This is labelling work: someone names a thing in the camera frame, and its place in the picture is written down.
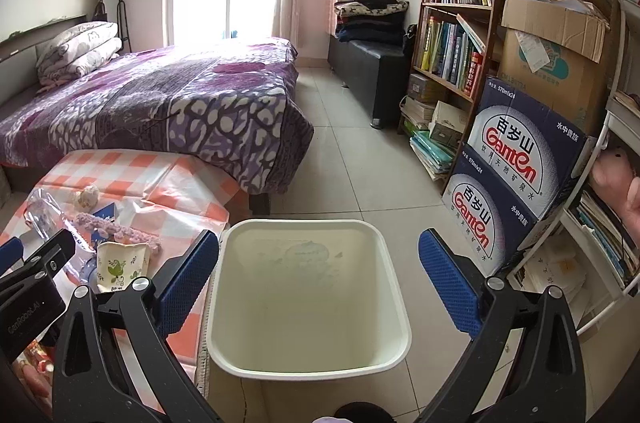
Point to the clear plastic bottle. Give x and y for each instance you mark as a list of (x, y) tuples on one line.
[(42, 215)]

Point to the black bag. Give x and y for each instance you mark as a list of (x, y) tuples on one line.
[(410, 40)]

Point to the blue water bottle case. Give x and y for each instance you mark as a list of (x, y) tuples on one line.
[(480, 223), (520, 148)]

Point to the stack of folded clothes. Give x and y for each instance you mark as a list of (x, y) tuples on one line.
[(370, 20)]

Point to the dark wooden bed headboard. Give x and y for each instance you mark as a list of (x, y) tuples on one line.
[(30, 35)]

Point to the row of colourful books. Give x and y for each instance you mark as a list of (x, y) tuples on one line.
[(450, 53)]

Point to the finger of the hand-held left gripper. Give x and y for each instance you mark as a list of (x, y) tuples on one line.
[(47, 253), (10, 249)]

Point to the black handbag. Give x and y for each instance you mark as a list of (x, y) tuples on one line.
[(100, 13)]

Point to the blue carton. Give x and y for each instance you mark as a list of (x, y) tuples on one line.
[(106, 212)]

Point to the black metal coat stand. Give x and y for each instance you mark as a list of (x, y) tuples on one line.
[(124, 28)]

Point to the stack of white books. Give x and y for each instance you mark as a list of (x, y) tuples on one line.
[(417, 115)]

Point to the purple patterned blanket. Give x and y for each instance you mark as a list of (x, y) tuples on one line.
[(175, 103)]

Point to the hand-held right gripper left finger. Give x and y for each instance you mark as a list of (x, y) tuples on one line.
[(187, 278)]

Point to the purple crochet strip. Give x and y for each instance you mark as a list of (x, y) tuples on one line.
[(117, 225)]

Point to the black leather bench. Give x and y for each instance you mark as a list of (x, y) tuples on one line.
[(370, 68)]

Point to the orange white checked tablecloth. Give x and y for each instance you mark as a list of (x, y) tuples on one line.
[(125, 168)]

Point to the white plastic trash bin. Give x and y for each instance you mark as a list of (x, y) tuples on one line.
[(310, 283)]

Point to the white metal rack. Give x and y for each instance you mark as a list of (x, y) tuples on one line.
[(605, 143)]

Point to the folded floral quilt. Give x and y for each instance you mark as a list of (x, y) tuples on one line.
[(80, 50)]

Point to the wooden bookshelf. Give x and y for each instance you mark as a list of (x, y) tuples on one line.
[(492, 18)]

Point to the brown cardboard box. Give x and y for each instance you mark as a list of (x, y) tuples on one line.
[(555, 68)]

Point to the books in white rack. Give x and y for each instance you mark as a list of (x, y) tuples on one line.
[(607, 238)]

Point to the stack of teal folders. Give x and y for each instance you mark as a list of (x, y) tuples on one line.
[(432, 155)]

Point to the crumpled paper ball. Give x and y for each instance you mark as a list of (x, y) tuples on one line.
[(87, 198)]

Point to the pink plush toy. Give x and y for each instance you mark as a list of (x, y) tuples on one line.
[(615, 178)]

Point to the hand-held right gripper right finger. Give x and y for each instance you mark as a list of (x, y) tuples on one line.
[(450, 288)]

